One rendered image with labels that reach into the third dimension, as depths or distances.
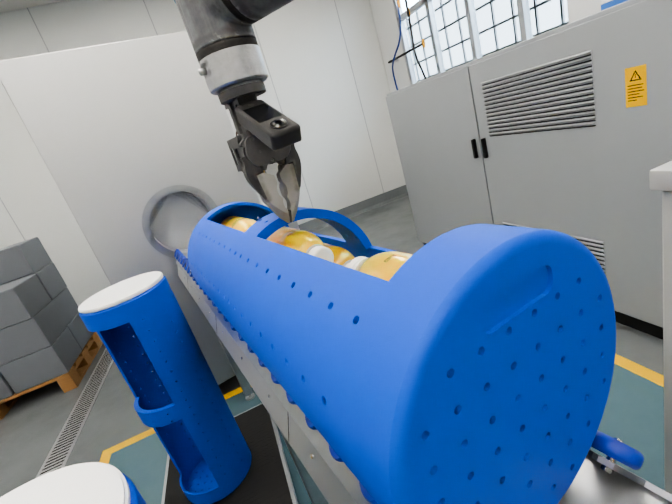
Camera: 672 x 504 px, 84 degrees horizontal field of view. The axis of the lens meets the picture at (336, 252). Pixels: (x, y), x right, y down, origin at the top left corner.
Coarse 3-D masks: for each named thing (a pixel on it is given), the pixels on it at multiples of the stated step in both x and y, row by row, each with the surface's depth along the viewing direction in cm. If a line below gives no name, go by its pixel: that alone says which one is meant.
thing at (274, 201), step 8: (264, 176) 56; (272, 176) 57; (264, 184) 57; (272, 184) 57; (264, 192) 57; (272, 192) 57; (272, 200) 58; (280, 200) 58; (272, 208) 58; (280, 208) 58; (280, 216) 59; (288, 216) 60
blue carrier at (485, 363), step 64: (192, 256) 91; (256, 256) 53; (448, 256) 28; (512, 256) 26; (576, 256) 31; (256, 320) 48; (320, 320) 34; (384, 320) 27; (448, 320) 24; (512, 320) 28; (576, 320) 32; (320, 384) 32; (384, 384) 25; (448, 384) 25; (512, 384) 29; (576, 384) 34; (384, 448) 24; (448, 448) 26; (512, 448) 30; (576, 448) 36
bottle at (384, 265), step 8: (376, 256) 41; (384, 256) 40; (392, 256) 39; (400, 256) 39; (408, 256) 38; (360, 264) 45; (368, 264) 41; (376, 264) 40; (384, 264) 39; (392, 264) 38; (400, 264) 37; (368, 272) 40; (376, 272) 39; (384, 272) 38; (392, 272) 37
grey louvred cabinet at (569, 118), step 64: (640, 0) 131; (512, 64) 187; (576, 64) 158; (640, 64) 137; (448, 128) 252; (512, 128) 201; (576, 128) 169; (640, 128) 145; (448, 192) 280; (512, 192) 220; (576, 192) 181; (640, 192) 154; (640, 256) 164; (640, 320) 179
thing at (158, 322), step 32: (160, 288) 127; (96, 320) 117; (128, 320) 118; (160, 320) 125; (128, 352) 142; (160, 352) 125; (192, 352) 135; (128, 384) 138; (160, 384) 151; (192, 384) 133; (160, 416) 129; (192, 416) 133; (224, 416) 145; (192, 448) 161; (224, 448) 142; (192, 480) 155; (224, 480) 143
